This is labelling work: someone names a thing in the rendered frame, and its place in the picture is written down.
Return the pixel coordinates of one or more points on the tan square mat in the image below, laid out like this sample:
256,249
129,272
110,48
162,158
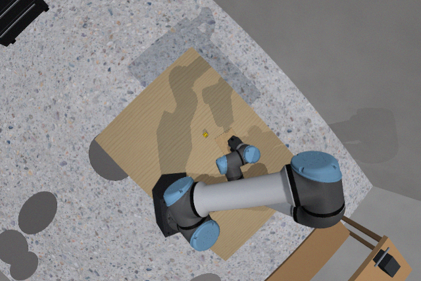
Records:
222,141

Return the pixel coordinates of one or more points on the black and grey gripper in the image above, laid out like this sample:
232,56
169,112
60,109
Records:
234,143

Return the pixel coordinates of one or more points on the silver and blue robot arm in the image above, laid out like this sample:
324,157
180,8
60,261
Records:
309,189

